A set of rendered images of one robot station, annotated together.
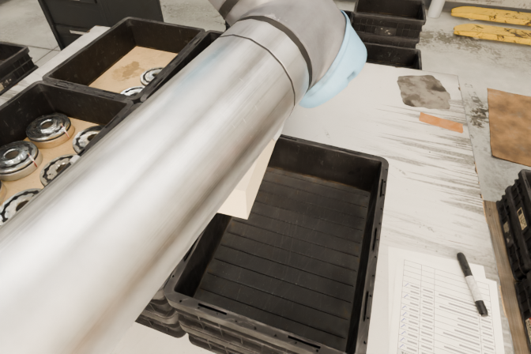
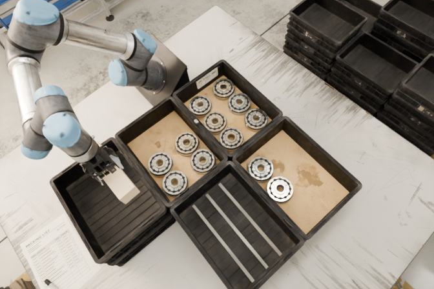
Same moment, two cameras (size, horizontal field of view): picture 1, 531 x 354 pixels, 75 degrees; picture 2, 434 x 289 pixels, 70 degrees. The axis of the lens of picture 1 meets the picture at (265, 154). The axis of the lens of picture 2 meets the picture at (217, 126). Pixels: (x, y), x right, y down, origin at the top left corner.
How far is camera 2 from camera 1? 112 cm
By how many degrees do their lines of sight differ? 64
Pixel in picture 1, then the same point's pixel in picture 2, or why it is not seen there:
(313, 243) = (108, 211)
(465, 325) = (51, 268)
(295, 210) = (128, 214)
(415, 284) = (78, 262)
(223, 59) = (26, 107)
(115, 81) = (297, 164)
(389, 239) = (103, 273)
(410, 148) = not seen: outside the picture
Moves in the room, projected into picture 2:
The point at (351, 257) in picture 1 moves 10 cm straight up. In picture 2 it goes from (92, 222) to (80, 217)
